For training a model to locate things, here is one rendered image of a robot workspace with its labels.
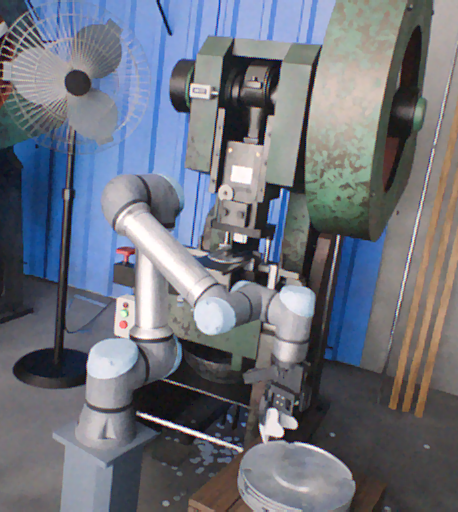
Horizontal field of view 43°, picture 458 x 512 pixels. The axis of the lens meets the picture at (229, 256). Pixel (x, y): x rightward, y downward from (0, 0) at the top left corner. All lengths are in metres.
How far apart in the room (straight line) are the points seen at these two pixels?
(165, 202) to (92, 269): 2.46
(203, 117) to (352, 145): 0.62
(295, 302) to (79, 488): 0.72
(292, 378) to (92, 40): 1.63
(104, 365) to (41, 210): 2.72
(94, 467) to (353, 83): 1.13
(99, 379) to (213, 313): 0.40
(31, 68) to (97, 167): 1.37
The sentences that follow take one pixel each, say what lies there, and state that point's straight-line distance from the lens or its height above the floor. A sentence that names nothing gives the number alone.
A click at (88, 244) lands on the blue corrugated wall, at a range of 3.86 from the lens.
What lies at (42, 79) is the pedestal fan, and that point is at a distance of 2.49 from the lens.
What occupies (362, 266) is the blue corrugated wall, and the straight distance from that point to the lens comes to 3.16.
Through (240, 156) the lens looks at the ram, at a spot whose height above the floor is 1.12.
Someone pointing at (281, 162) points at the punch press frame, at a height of 1.13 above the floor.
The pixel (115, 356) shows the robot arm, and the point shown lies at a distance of 1.43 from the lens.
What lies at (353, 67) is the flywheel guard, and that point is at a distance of 1.57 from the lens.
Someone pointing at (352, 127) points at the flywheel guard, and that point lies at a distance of 1.56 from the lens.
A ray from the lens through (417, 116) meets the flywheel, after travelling 1.89.
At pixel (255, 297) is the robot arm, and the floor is 0.89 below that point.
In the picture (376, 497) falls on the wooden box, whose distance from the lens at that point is 1.69.
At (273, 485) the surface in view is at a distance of 1.55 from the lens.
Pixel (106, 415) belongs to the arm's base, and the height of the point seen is 0.53.
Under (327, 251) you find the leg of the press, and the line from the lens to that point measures 2.28.
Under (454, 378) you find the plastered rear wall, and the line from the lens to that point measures 3.30.
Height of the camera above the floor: 1.27
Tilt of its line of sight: 14 degrees down
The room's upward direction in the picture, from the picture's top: 8 degrees clockwise
